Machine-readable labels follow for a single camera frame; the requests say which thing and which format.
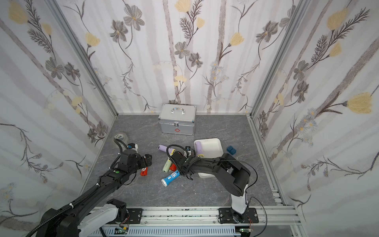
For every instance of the purple flashlight yellow rim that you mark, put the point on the purple flashlight yellow rim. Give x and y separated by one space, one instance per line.
164 148

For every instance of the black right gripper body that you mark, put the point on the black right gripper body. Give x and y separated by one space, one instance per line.
177 158

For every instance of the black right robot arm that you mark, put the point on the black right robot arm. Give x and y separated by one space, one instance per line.
231 173

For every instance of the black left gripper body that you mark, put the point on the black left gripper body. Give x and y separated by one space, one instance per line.
146 161

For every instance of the clear packing tape roll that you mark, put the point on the clear packing tape roll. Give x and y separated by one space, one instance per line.
122 137

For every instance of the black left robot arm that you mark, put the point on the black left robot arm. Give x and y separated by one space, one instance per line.
64 222

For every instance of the white plastic tray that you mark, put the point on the white plastic tray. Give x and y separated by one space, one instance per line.
212 148

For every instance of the aluminium frame rail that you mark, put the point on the aluminium frame rail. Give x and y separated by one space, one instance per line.
260 220

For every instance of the red flashlight white head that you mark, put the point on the red flashlight white head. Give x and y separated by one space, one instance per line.
144 172

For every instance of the small blue block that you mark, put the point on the small blue block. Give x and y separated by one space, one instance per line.
231 150

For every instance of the blue flashlight white head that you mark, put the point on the blue flashlight white head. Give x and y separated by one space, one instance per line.
166 181

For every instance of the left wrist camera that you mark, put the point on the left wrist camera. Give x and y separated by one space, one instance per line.
132 146

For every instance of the silver metal first-aid case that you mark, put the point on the silver metal first-aid case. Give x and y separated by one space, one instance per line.
177 119

